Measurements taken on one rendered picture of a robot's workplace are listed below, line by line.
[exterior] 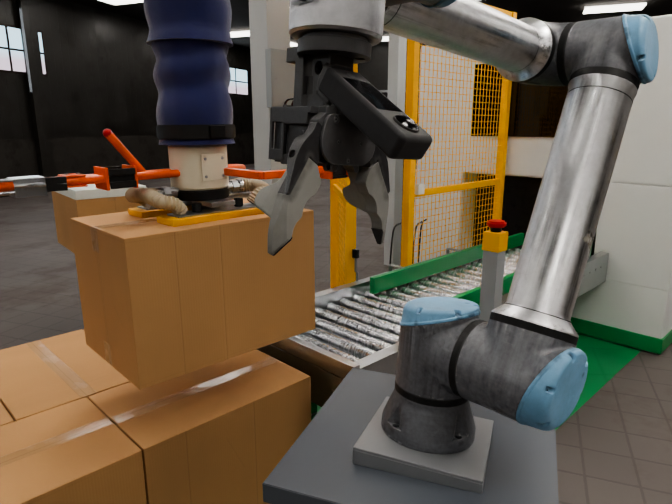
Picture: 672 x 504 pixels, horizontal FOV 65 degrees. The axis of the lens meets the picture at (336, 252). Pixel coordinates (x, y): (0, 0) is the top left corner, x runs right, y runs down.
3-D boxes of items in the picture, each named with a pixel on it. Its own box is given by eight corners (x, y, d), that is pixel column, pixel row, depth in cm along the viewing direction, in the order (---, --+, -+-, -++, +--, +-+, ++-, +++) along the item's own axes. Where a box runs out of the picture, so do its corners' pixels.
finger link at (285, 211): (243, 246, 51) (290, 170, 54) (281, 258, 47) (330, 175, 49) (221, 229, 49) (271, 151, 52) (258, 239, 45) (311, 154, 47)
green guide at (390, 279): (509, 242, 379) (510, 230, 377) (523, 244, 371) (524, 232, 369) (358, 290, 269) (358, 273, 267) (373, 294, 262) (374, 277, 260)
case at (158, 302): (248, 300, 203) (243, 197, 194) (315, 328, 175) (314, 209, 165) (85, 344, 163) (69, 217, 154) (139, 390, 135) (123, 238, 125)
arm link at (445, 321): (424, 362, 117) (432, 286, 114) (493, 390, 105) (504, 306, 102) (379, 379, 107) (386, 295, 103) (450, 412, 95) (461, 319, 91)
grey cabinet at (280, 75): (294, 108, 299) (293, 52, 292) (300, 108, 295) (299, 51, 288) (266, 107, 285) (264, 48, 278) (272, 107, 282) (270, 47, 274)
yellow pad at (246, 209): (256, 208, 169) (255, 193, 168) (275, 212, 162) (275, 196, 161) (156, 222, 146) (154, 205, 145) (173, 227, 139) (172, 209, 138)
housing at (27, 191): (40, 193, 132) (37, 175, 131) (48, 195, 127) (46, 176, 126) (8, 195, 127) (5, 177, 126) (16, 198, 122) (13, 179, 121)
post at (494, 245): (475, 463, 220) (492, 228, 197) (490, 470, 215) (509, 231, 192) (466, 470, 216) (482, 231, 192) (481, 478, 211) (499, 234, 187)
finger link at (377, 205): (365, 221, 63) (336, 155, 58) (403, 228, 59) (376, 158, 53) (349, 237, 61) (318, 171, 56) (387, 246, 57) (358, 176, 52)
